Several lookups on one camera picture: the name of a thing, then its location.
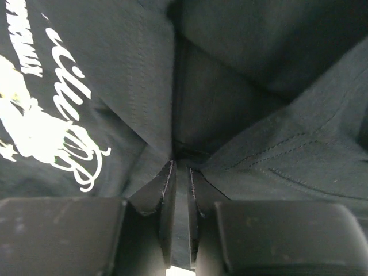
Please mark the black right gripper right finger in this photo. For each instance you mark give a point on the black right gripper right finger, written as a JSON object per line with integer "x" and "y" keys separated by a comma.
{"x": 271, "y": 237}

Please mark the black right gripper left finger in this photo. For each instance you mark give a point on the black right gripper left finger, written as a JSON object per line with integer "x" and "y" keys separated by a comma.
{"x": 91, "y": 235}

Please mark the black t shirt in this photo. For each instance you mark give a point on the black t shirt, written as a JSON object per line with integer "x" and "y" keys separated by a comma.
{"x": 267, "y": 99}

